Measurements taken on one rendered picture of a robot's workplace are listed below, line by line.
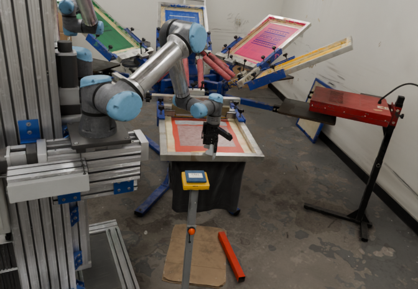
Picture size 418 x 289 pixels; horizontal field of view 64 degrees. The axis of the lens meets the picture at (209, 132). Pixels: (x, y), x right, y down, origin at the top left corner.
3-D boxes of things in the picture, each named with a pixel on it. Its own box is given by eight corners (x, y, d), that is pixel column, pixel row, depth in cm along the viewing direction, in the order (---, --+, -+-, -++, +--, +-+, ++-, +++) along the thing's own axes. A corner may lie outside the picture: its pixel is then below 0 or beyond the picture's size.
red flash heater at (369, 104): (386, 111, 283) (391, 98, 279) (392, 130, 244) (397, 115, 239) (313, 97, 301) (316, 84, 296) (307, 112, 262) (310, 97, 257)
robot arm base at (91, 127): (81, 140, 130) (79, 116, 126) (76, 124, 142) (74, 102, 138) (120, 136, 136) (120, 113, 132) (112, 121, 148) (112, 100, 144)
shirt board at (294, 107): (334, 117, 298) (337, 108, 295) (333, 133, 263) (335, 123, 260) (196, 87, 337) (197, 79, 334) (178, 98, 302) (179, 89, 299)
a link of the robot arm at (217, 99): (204, 94, 171) (214, 91, 178) (203, 114, 176) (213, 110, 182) (216, 98, 167) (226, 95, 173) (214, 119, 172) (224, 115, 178)
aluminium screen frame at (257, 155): (263, 161, 192) (264, 156, 191) (160, 161, 182) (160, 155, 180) (234, 110, 263) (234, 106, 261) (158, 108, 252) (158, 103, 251)
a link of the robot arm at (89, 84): (101, 100, 143) (100, 69, 137) (120, 110, 135) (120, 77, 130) (74, 107, 134) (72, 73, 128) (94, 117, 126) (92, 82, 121)
